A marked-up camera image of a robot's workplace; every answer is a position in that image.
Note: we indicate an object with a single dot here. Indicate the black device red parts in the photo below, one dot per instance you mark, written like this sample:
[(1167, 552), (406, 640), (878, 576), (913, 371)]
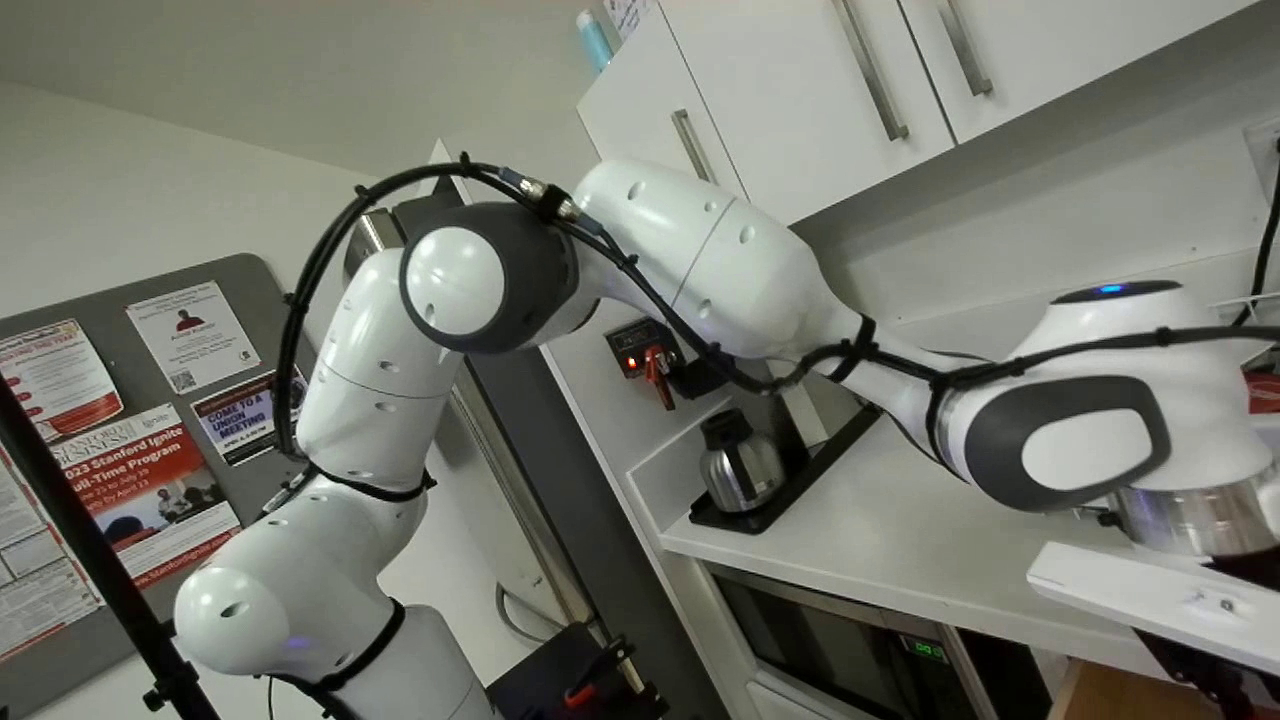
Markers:
[(574, 687)]

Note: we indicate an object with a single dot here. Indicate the black steel coffee maker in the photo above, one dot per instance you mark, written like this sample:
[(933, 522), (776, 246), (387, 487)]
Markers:
[(642, 354)]

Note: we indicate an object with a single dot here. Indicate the red white small poster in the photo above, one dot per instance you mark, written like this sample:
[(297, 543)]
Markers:
[(60, 383)]

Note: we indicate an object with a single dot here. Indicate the wide white cabinet door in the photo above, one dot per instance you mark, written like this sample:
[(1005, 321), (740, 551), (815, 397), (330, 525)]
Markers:
[(785, 94)]

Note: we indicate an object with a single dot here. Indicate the black microwave oven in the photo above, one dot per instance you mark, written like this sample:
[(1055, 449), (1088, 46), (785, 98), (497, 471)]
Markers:
[(825, 652)]

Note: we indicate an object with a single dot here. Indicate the red poster with photo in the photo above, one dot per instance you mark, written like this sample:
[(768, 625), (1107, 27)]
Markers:
[(147, 494)]

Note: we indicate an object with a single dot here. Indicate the white text poster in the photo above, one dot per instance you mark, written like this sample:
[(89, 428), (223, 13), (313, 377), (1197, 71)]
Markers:
[(35, 575)]

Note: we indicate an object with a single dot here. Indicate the red object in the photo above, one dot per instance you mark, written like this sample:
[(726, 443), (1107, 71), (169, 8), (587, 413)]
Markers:
[(1266, 390)]

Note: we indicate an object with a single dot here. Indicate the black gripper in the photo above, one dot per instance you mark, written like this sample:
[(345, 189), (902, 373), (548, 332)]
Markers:
[(1201, 681)]

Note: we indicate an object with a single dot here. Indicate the blue bottle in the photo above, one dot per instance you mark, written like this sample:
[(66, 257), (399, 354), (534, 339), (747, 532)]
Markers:
[(592, 37)]

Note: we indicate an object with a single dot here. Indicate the steel coffee carafe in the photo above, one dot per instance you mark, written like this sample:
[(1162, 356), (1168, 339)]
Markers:
[(740, 474)]

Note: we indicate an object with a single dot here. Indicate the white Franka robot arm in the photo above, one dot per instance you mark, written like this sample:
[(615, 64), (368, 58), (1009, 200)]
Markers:
[(692, 252)]

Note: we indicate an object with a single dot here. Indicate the narrow white cabinet door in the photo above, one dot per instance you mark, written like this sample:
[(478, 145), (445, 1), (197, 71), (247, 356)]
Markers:
[(642, 102)]

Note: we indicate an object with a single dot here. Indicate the grey notice board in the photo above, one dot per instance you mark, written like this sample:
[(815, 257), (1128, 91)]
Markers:
[(52, 674)]

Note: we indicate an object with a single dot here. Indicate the dark grey tall panel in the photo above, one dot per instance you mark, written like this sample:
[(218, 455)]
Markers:
[(574, 504)]

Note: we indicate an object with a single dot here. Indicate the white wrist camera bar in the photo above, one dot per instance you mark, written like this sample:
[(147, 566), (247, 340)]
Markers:
[(1144, 594)]

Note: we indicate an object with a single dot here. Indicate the dark sticker label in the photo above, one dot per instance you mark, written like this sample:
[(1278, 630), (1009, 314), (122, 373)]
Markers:
[(242, 423)]

